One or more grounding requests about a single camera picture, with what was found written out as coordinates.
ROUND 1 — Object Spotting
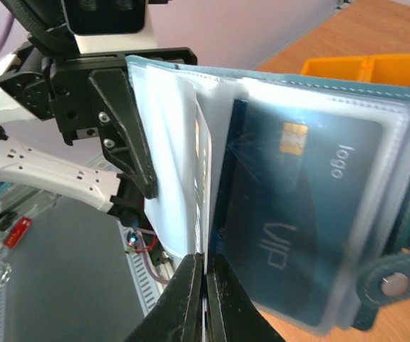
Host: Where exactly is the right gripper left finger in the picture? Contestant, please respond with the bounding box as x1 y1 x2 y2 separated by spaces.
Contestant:
126 254 204 342

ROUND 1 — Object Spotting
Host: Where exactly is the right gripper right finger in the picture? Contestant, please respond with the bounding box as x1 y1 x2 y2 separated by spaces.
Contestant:
205 254 284 342

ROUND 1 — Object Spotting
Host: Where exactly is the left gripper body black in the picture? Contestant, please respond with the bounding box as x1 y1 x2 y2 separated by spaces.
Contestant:
0 46 198 146

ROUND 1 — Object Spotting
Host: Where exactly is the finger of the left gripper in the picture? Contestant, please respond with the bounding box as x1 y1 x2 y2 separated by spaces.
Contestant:
88 68 158 199

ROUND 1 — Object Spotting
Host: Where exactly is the dark blue VIP card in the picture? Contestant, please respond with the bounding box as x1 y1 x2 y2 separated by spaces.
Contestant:
213 100 384 327

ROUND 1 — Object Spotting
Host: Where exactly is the teal leather card holder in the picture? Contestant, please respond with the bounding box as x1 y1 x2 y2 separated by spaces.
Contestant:
126 56 410 335

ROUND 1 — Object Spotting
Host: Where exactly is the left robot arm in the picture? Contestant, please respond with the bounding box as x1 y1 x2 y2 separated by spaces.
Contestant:
0 1 198 226

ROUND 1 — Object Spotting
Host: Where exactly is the red item on floor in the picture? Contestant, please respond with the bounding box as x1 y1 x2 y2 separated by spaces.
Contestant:
4 217 32 249

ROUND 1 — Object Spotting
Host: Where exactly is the yellow three-compartment bin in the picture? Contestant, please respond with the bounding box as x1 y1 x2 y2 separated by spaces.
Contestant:
301 53 410 87

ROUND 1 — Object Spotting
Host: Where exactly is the grey slotted cable duct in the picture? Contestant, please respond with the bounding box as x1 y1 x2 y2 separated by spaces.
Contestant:
118 222 164 316

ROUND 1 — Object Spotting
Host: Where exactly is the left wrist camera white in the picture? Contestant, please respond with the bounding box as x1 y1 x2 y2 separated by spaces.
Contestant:
61 0 158 54

